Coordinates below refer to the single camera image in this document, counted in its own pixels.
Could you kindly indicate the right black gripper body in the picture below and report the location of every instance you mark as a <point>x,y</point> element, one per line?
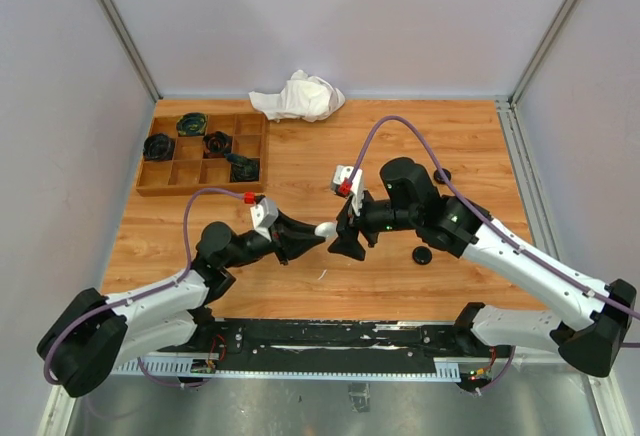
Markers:
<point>367,222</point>

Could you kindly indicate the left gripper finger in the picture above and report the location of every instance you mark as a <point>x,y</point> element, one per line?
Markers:
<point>295,246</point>
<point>295,230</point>

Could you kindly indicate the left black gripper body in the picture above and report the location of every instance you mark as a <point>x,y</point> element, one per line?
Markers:
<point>277,240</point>

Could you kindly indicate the white round case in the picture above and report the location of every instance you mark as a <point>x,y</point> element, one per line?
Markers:
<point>326,230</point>

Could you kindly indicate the black round case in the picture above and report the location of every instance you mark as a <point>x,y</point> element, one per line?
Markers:
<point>441,176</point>
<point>422,255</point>

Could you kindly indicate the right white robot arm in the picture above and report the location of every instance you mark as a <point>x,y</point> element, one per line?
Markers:
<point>585,320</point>

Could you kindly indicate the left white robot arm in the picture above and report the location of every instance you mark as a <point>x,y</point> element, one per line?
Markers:
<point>96,333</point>

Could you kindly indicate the dark coiled band lower right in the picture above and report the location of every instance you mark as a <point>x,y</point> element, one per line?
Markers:
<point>243,169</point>

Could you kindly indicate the dark coiled band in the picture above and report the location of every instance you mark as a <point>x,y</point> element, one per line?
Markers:
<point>192,124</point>
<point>217,145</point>
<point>158,148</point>
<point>243,169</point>

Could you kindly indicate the wooden compartment tray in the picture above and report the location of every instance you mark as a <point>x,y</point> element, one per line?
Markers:
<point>188,172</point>

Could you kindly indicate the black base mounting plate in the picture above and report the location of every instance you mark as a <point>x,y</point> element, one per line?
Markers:
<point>329,346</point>

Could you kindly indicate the dark coiled band middle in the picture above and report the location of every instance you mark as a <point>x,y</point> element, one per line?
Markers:
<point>217,145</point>

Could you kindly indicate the crumpled white cloth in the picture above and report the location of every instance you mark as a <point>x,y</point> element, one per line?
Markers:
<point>303,97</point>

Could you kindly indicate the dark coiled band top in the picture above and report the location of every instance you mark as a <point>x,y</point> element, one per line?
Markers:
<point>192,124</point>

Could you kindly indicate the dark coiled band left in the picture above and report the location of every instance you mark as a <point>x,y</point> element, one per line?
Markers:
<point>158,148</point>

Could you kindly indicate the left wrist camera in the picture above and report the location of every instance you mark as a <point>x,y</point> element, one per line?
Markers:
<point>264,213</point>

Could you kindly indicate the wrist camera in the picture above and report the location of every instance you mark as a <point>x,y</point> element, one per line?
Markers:
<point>348,182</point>
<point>264,213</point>

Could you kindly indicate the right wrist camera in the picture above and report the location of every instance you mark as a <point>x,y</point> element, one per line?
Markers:
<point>348,182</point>

